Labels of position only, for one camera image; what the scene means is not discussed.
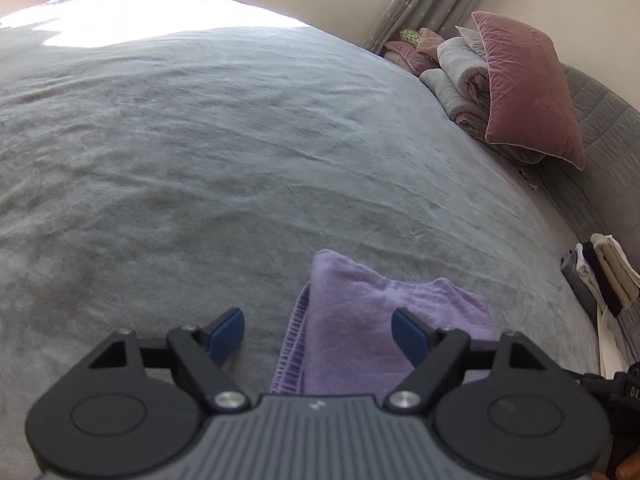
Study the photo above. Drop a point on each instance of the grey folded garment bottom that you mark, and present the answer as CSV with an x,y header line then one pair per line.
x,y
568,267

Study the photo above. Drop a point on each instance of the green patterned small cushion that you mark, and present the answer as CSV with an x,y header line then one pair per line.
x,y
410,36

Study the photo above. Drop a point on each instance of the folded grey pink duvet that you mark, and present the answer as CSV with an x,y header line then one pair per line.
x,y
460,83

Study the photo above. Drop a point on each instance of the grey bed sheet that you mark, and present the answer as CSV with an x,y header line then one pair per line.
x,y
165,160

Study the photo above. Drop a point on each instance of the small pink pillow behind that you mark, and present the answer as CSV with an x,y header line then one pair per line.
x,y
407,57

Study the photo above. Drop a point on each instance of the large pink velvet pillow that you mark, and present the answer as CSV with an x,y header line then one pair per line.
x,y
530,103

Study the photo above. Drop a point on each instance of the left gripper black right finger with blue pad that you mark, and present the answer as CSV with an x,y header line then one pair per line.
x,y
496,404

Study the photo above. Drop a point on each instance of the lilac long-sleeve garment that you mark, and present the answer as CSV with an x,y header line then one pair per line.
x,y
339,339

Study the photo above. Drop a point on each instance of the person's hand on handle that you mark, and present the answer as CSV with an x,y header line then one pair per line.
x,y
629,470

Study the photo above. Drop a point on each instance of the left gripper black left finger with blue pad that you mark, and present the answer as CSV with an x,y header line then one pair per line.
x,y
132,405

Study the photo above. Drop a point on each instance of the black folded garment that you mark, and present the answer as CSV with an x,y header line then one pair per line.
x,y
613,293

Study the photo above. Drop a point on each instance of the beige folded garment top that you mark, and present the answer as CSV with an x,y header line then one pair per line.
x,y
617,269

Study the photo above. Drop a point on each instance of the grey quilted headboard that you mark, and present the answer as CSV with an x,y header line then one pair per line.
x,y
604,196

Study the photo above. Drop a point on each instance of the white folded garment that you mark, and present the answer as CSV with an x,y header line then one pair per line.
x,y
585,273

